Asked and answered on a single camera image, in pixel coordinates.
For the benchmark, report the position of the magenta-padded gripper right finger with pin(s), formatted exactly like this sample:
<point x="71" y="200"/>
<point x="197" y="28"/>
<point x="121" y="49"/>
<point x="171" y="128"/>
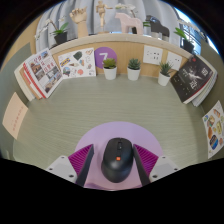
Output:
<point x="146" y="160"/>

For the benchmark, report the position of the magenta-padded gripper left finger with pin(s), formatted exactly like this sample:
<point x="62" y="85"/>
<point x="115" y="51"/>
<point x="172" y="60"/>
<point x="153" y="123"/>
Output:
<point x="80" y="160"/>

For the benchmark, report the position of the black computer mouse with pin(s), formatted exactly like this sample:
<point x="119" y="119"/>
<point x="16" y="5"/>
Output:
<point x="117" y="163"/>

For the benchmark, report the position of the round lilac mouse pad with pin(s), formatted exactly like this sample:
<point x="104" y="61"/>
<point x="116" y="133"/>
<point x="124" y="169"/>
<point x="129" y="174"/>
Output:
<point x="116" y="130"/>

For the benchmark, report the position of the food sticker sheet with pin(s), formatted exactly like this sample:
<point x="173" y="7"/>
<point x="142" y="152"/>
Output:
<point x="215" y="130"/>

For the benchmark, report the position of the beige paperback book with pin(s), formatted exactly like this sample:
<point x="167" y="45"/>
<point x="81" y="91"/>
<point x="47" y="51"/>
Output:
<point x="14" y="116"/>

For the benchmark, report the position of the succulent in white pot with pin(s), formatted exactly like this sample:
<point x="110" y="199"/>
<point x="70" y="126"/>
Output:
<point x="110" y="73"/>
<point x="164" y="79"/>
<point x="134" y="74"/>

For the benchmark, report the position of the black cover book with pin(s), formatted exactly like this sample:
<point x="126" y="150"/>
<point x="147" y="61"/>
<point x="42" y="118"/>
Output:
<point x="191" y="78"/>

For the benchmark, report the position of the red book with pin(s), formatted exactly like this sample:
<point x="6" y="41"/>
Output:
<point x="29" y="80"/>

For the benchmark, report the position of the brown kraft book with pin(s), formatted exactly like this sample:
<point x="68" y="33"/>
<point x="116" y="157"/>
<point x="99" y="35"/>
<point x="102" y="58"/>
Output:
<point x="24" y="83"/>

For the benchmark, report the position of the white book with photo cover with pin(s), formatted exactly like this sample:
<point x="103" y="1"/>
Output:
<point x="45" y="71"/>

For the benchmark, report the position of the white sticker sheet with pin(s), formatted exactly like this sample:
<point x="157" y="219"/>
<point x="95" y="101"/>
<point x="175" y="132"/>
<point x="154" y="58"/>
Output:
<point x="76" y="63"/>

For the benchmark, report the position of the thick white book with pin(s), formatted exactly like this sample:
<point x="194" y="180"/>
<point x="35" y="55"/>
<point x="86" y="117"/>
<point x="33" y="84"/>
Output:
<point x="19" y="81"/>

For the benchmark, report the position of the round purple number sticker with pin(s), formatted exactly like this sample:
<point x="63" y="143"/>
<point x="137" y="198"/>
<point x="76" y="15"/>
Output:
<point x="105" y="53"/>

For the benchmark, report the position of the black wooden horse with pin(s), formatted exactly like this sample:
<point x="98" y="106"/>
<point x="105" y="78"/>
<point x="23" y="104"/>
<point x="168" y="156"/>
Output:
<point x="158" y="26"/>

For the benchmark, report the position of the pink wooden horse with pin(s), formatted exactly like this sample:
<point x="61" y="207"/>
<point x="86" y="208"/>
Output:
<point x="128" y="23"/>

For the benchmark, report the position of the wooden mannequin figure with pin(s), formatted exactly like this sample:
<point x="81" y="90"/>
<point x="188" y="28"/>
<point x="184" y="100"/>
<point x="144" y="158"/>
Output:
<point x="101" y="13"/>

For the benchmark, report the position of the grey white curtain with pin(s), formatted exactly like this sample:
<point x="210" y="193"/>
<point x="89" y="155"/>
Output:
<point x="90" y="8"/>

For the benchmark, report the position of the white wall socket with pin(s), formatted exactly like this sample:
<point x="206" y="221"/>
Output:
<point x="174" y="60"/>
<point x="152" y="55"/>

